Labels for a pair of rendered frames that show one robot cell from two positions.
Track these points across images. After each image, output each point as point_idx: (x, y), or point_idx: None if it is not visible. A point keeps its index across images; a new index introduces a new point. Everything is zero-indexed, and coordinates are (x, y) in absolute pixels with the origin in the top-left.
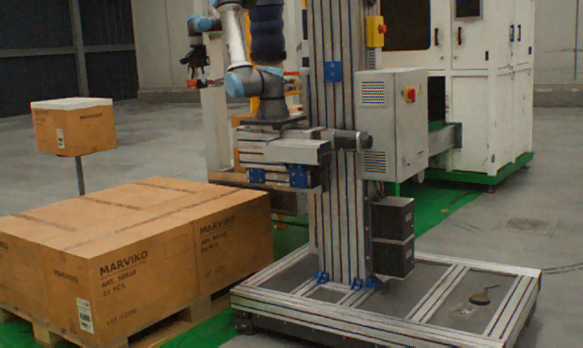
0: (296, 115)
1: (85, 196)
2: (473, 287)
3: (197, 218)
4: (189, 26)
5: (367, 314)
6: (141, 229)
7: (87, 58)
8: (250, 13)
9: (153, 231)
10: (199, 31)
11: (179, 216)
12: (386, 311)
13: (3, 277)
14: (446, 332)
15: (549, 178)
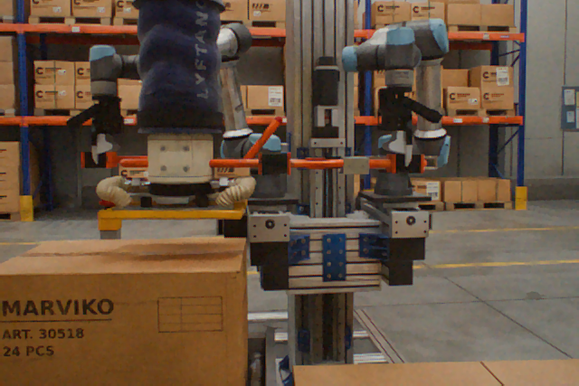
0: (366, 192)
1: None
2: (277, 332)
3: (469, 362)
4: (414, 51)
5: (383, 345)
6: (568, 375)
7: None
8: (217, 22)
9: (553, 363)
10: (413, 68)
11: (489, 376)
12: (360, 347)
13: None
14: (365, 321)
15: None
